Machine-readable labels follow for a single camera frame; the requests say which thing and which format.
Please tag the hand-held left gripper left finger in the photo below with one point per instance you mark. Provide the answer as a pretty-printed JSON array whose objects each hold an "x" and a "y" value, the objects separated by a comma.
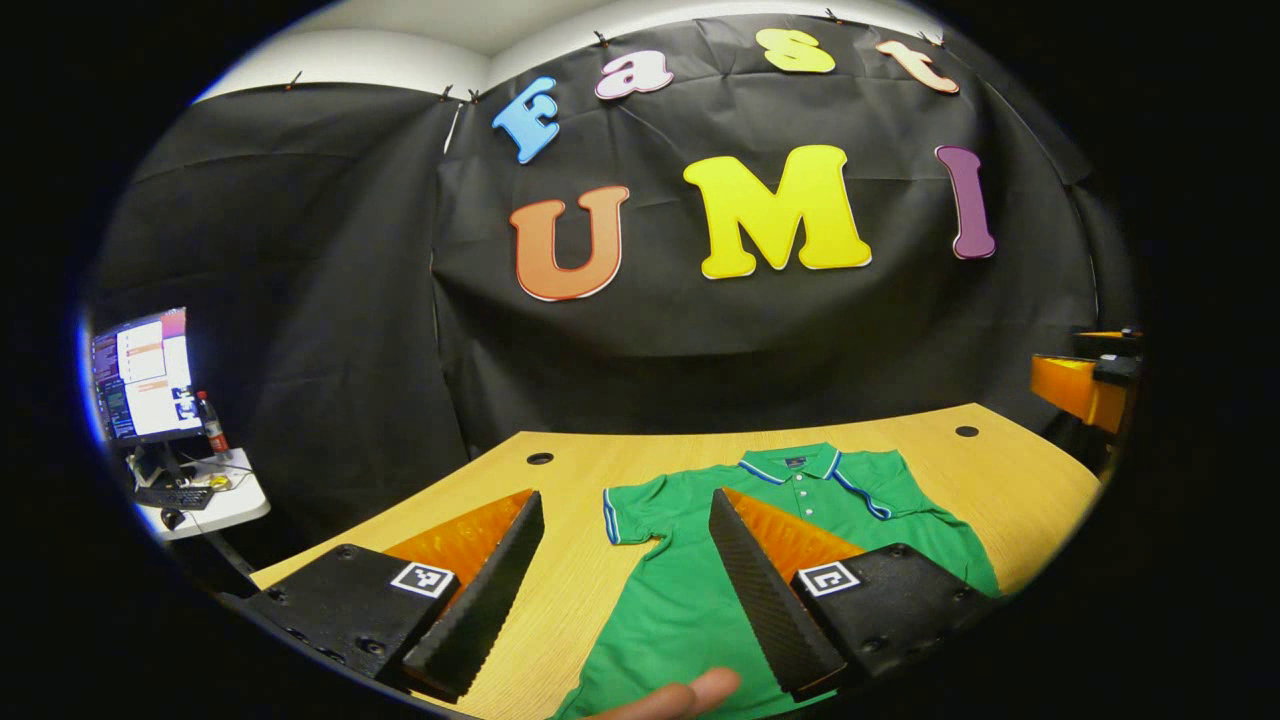
[{"x": 490, "y": 600}]

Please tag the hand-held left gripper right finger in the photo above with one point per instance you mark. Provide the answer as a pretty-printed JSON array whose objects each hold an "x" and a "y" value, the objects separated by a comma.
[{"x": 765, "y": 600}]

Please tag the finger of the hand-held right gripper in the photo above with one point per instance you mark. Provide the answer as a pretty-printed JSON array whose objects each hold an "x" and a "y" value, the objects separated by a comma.
[
  {"x": 1085, "y": 390},
  {"x": 1110, "y": 342}
]

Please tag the green T-shirt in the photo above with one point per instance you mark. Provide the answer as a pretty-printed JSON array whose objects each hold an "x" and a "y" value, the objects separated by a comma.
[{"x": 680, "y": 600}]

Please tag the black backdrop cloth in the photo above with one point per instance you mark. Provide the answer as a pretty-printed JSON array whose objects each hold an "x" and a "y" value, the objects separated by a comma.
[{"x": 700, "y": 340}]

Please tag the white side table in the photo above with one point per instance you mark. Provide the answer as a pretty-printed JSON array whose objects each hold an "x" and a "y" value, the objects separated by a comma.
[{"x": 235, "y": 505}]

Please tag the black computer mouse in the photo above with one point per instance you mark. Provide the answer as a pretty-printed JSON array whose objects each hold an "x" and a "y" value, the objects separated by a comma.
[{"x": 172, "y": 518}]

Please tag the red drink bottle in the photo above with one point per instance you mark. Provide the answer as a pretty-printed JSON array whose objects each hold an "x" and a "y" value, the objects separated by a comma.
[{"x": 212, "y": 425}]

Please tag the black keyboard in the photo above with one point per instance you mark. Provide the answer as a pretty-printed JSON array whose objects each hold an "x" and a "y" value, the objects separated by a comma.
[{"x": 175, "y": 497}]

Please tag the computer monitor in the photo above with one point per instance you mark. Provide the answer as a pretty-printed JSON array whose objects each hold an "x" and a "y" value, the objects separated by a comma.
[{"x": 145, "y": 375}]

